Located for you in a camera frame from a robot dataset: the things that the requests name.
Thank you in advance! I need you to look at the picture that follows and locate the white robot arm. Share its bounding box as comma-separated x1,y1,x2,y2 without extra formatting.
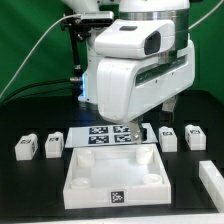
61,0,195,143

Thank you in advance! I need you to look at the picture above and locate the white L-shaped obstacle fixture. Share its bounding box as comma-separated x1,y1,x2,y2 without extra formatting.
199,160,224,213

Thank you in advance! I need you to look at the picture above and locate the white square table top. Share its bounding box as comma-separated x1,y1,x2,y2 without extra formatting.
63,144,171,209

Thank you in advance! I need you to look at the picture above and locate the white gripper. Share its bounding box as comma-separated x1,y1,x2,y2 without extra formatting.
97,40,195,144

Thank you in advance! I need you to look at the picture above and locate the white camera cable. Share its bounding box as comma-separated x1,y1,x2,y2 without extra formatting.
0,0,224,101

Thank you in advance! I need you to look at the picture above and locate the white sheet with markers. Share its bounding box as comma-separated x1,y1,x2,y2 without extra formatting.
64,123,159,149

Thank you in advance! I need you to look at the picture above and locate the black camera on stand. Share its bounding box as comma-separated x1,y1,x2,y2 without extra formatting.
60,11,114,105

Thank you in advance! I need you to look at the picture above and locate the black cables bundle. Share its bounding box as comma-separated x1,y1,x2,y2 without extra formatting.
0,78,83,107

